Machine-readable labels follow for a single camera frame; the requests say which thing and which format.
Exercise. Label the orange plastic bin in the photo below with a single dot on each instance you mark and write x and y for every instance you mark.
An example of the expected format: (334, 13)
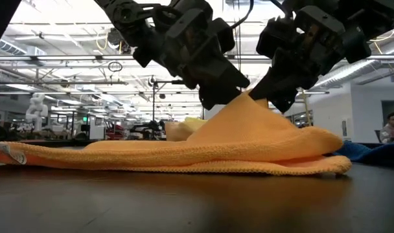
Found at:
(176, 132)

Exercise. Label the white cabinet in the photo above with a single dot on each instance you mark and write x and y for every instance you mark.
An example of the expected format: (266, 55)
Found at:
(96, 129)

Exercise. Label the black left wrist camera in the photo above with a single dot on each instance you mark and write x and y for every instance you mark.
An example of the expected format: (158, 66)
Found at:
(187, 22)

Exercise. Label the person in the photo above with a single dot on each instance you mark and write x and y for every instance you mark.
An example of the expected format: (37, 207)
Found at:
(391, 129)

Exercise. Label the white humanoid robot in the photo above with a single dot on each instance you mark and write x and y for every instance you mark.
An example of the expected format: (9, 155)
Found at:
(36, 110)

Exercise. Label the white building column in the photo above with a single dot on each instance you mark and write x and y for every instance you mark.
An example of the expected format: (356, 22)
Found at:
(216, 111)

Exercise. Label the black metal frame stand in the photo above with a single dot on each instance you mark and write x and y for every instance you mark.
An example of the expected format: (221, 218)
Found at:
(154, 97)

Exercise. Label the orange microfiber towel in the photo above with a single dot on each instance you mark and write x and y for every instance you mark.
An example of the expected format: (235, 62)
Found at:
(216, 152)

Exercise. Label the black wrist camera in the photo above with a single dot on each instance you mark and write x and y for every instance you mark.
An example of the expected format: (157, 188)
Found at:
(187, 22)
(320, 22)

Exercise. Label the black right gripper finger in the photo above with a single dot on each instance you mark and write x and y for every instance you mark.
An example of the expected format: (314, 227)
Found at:
(284, 105)
(274, 87)

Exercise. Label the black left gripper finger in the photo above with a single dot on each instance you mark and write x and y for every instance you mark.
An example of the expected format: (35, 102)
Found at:
(214, 95)
(232, 79)

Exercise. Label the blue microfiber towel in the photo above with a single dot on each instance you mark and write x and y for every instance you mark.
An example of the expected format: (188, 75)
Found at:
(372, 153)

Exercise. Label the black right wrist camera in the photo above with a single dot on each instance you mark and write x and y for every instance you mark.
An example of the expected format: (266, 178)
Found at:
(320, 22)

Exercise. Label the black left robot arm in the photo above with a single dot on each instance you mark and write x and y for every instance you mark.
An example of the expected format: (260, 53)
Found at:
(125, 13)

